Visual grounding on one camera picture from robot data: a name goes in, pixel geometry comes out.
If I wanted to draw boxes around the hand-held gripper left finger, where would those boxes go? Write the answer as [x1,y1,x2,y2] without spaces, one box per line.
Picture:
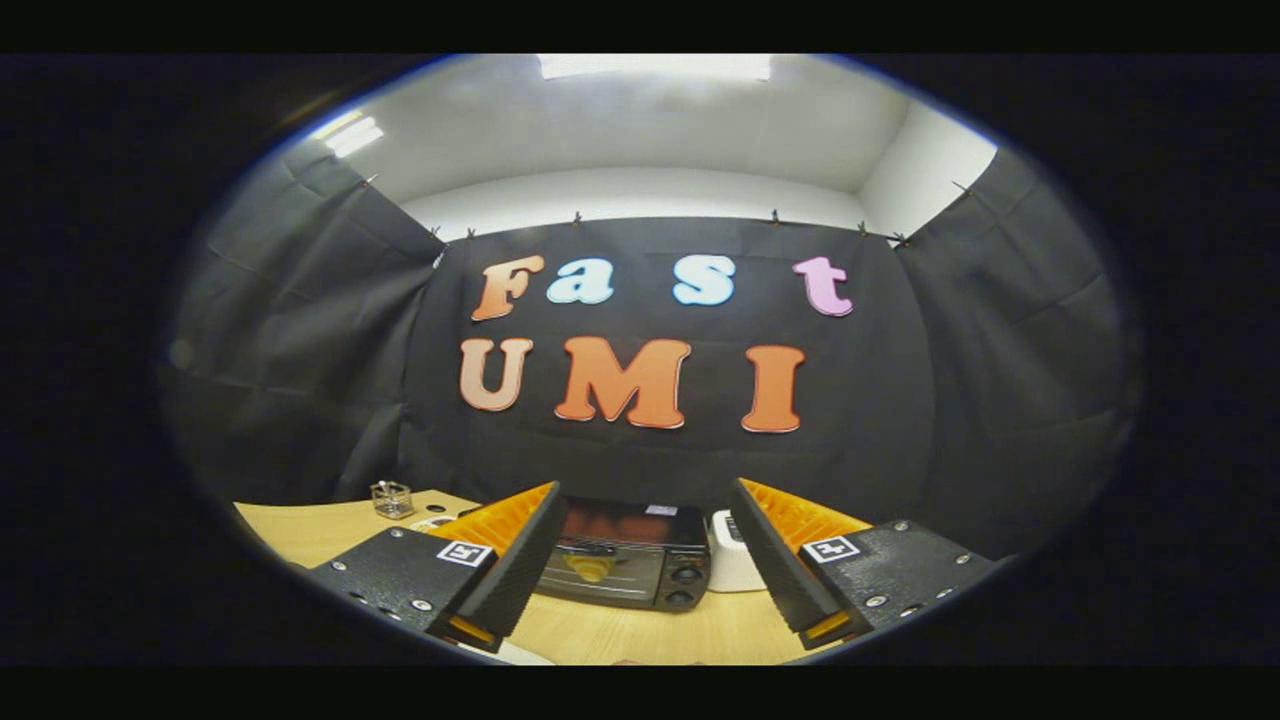
[305,481,561,653]

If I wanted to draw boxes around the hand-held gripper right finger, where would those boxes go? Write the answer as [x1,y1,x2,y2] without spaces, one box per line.
[730,478,1001,651]

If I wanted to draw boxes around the black toaster oven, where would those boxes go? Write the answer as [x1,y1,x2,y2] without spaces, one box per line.
[535,500,712,612]

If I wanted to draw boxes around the white bread toaster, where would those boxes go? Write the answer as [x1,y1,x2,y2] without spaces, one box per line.
[706,510,769,593]

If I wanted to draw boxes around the white plate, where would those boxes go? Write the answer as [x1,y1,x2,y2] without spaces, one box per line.
[470,640,556,666]

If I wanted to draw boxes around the ceiling light tubes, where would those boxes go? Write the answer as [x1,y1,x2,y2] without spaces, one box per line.
[310,110,385,159]

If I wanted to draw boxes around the rectangular ceiling light panel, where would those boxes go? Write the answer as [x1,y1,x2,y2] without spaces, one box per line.
[538,54,773,81]

